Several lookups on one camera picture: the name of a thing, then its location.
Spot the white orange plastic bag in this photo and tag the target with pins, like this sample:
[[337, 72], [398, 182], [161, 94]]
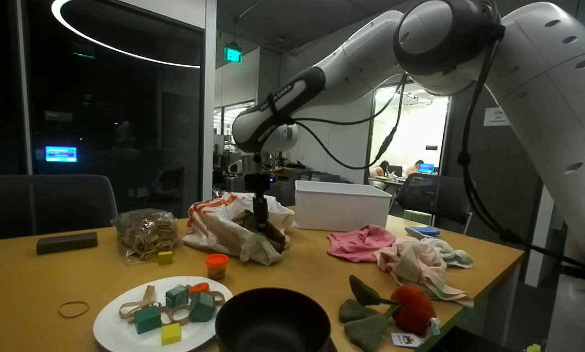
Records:
[[216, 226]]

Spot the green exit sign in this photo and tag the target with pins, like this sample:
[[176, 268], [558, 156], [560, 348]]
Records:
[[233, 52]]

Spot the plush red rose green leaves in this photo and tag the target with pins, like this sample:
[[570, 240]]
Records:
[[411, 309]]

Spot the orange small tub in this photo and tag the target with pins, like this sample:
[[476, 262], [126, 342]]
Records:
[[218, 266]]

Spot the yellow toy block on plate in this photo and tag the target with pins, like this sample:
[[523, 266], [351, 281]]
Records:
[[171, 332]]

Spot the dark rectangular block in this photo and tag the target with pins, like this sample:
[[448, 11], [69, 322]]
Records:
[[67, 242]]

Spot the small yellow cube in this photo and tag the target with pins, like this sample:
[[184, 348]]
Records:
[[165, 256]]

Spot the orange toy piece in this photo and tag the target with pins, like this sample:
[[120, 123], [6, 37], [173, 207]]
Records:
[[200, 287]]

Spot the pink cloth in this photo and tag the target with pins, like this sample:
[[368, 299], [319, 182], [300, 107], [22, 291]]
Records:
[[356, 244]]

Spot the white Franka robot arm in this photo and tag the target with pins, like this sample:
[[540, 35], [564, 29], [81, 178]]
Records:
[[552, 97]]

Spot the blue cloth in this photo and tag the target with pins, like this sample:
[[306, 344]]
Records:
[[423, 230]]

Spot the small blue lit screen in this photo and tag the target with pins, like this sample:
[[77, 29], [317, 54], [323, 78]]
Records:
[[61, 154]]

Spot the dark office chair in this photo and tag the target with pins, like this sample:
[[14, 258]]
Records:
[[77, 201], [431, 195]]

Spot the white plastic bin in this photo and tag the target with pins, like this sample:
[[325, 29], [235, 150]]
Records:
[[341, 205]]

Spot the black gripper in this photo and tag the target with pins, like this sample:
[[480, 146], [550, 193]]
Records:
[[257, 183]]

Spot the cream pale cloth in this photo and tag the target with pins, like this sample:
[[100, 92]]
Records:
[[421, 264]]

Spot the white round plate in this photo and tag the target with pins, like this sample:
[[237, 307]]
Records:
[[118, 332]]

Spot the loose rubber band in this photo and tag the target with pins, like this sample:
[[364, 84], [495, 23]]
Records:
[[59, 307]]

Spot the black bowl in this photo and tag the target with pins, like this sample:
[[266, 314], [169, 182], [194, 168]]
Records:
[[272, 322]]

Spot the teal toy block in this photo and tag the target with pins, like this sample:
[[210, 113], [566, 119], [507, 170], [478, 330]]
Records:
[[176, 295], [202, 309], [147, 320]]

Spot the clear bag of rubber bands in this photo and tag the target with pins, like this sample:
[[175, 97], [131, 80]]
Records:
[[147, 232]]

